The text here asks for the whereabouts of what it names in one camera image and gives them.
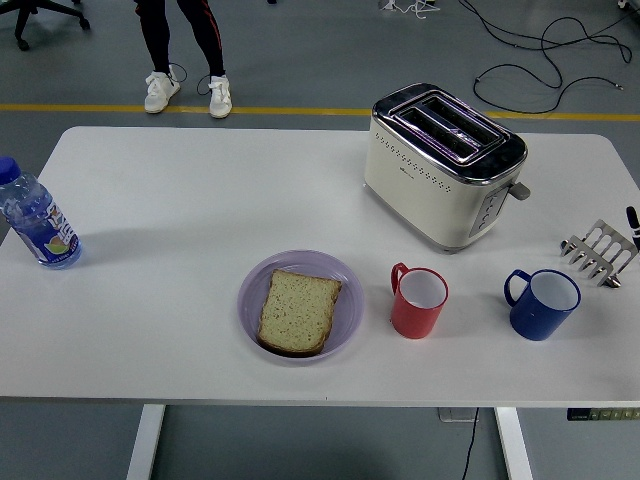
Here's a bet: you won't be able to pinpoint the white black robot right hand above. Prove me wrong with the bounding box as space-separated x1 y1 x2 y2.
625 205 640 254

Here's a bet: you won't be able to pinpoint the blue cup white inside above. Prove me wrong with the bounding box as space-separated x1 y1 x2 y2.
503 268 583 343

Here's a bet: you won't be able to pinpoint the red cup white inside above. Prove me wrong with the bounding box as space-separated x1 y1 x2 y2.
389 261 450 341

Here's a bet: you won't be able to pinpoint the slice of toast bread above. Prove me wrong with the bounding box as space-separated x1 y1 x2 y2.
256 268 344 358

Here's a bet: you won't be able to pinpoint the silver metal toast rack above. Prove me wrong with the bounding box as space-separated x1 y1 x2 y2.
559 219 640 290

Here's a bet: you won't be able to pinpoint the dark table control panel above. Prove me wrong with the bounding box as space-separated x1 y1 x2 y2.
566 407 640 422

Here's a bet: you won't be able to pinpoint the cream chrome two-slot toaster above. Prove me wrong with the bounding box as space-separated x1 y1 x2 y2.
363 82 532 255

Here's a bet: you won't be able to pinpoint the white table leg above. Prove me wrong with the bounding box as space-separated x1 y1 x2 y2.
124 403 167 480
493 406 534 480

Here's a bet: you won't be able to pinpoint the grey box under table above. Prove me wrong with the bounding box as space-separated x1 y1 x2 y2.
437 407 480 424

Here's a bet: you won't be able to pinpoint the purple plastic plate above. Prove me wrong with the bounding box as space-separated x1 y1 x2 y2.
236 249 366 368

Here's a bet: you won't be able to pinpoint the person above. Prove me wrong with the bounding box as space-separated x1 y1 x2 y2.
133 0 234 120

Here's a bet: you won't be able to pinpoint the clear bottle blue cap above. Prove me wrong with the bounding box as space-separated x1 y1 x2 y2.
0 155 84 271

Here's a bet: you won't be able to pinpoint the black office chair base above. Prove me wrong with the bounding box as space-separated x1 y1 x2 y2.
0 0 92 52

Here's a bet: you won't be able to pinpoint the long black floor cable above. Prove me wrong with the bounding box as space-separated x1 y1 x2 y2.
457 0 640 115

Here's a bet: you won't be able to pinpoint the black cable under table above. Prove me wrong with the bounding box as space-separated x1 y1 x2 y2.
459 407 481 480

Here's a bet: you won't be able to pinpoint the white floor cables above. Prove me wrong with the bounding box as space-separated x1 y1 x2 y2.
377 0 441 21

